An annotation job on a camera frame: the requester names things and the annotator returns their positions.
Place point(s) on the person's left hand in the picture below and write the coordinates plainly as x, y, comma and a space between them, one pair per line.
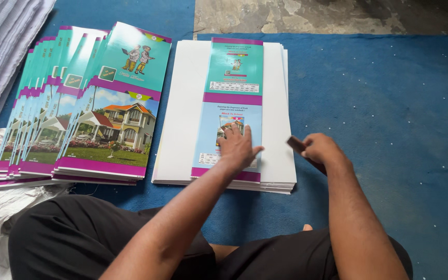
237, 151

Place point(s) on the person's right hand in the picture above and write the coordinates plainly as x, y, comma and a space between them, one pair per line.
323, 149

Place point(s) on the person's right fingers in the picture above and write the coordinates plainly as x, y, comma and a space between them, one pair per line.
308, 147

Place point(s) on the brown wooden creasing stick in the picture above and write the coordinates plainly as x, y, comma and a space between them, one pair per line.
296, 144

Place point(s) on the printed notebook cover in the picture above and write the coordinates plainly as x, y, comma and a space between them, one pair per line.
233, 77

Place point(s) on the blue carpet mat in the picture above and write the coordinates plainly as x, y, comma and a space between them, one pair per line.
383, 116

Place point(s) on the stack of white cover sheets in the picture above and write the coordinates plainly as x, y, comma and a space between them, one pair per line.
185, 116

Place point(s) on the pile of folded house-print covers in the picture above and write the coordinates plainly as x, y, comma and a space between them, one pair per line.
103, 116

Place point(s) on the black shorts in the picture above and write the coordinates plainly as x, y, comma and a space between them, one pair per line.
76, 241

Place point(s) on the stack of white ruled paper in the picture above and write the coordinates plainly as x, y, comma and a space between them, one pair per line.
2, 46

